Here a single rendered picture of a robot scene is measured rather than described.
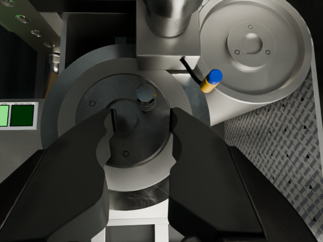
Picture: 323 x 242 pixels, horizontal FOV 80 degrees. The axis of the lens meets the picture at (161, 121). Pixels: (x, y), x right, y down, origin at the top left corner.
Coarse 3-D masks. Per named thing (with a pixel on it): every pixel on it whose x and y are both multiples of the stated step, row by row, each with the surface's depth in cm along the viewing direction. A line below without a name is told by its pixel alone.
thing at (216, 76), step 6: (180, 60) 15; (186, 66) 15; (192, 72) 14; (210, 72) 12; (216, 72) 12; (198, 78) 14; (204, 78) 13; (210, 78) 12; (216, 78) 12; (198, 84) 14; (204, 84) 13; (210, 84) 12; (216, 84) 12; (204, 90) 13; (210, 90) 13
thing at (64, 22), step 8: (64, 16) 19; (64, 24) 18; (64, 32) 18; (72, 32) 20; (64, 40) 18; (72, 40) 20; (80, 40) 22; (88, 40) 25; (96, 40) 29; (104, 40) 34; (112, 40) 41; (64, 48) 18; (72, 48) 20; (80, 48) 22; (88, 48) 25; (96, 48) 28; (64, 56) 18; (72, 56) 20; (80, 56) 22; (64, 64) 18
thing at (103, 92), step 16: (112, 80) 15; (128, 80) 15; (144, 80) 15; (96, 96) 15; (112, 96) 15; (128, 96) 15; (160, 96) 15; (80, 112) 15; (96, 112) 15; (128, 112) 15; (144, 112) 16; (160, 112) 15; (128, 128) 15; (144, 128) 15; (160, 128) 15; (112, 144) 15; (128, 144) 15; (144, 144) 15; (160, 144) 15; (112, 160) 14; (128, 160) 15; (144, 160) 15
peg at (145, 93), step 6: (144, 84) 13; (138, 90) 12; (144, 90) 12; (150, 90) 12; (138, 96) 12; (144, 96) 12; (150, 96) 12; (138, 102) 13; (144, 102) 12; (150, 102) 12; (144, 108) 14; (150, 108) 14
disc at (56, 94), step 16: (112, 48) 18; (128, 48) 18; (80, 64) 17; (96, 64) 18; (64, 80) 17; (192, 80) 18; (48, 96) 17; (192, 96) 18; (48, 112) 17; (192, 112) 17; (208, 112) 17; (48, 128) 17; (48, 144) 16; (112, 192) 16; (128, 192) 16; (144, 192) 16; (160, 192) 16; (112, 208) 16; (128, 208) 16
